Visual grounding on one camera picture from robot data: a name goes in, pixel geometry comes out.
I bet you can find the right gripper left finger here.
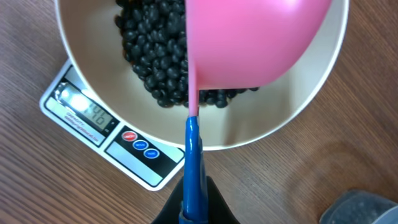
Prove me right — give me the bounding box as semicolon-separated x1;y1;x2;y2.
152;177;186;224

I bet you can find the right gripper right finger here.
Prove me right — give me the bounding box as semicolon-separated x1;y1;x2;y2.
206;176;239;224

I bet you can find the pink scoop blue handle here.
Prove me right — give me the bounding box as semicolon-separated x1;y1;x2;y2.
179;0;331;223

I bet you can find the white digital kitchen scale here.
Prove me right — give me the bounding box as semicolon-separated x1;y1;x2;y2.
40;60;185;191

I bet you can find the white bowl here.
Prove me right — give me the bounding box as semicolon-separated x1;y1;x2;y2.
55;0;349;151

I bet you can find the clear container of black beans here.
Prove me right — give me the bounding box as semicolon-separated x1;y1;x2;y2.
319;190;397;224

